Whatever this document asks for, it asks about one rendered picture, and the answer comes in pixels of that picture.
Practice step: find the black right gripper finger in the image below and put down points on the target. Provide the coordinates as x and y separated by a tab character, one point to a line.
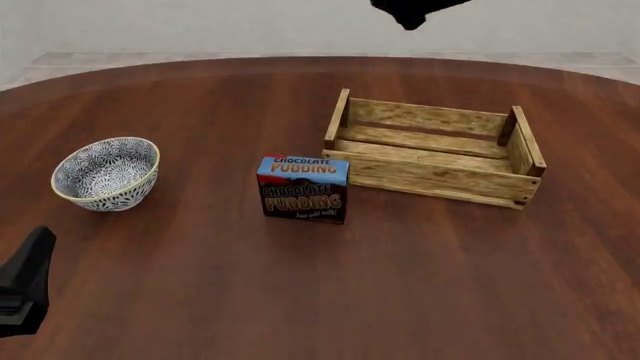
411	15

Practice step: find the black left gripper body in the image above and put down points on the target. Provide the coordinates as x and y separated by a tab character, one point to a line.
20	315

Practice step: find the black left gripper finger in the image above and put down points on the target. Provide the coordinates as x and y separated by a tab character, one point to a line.
35	262

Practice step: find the wooden slat tray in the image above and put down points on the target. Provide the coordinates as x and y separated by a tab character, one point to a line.
430	157

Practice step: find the chocolate pudding box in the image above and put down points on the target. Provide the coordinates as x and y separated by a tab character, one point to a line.
303	195

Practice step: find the blue white patterned bowl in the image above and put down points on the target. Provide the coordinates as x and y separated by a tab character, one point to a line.
107	170

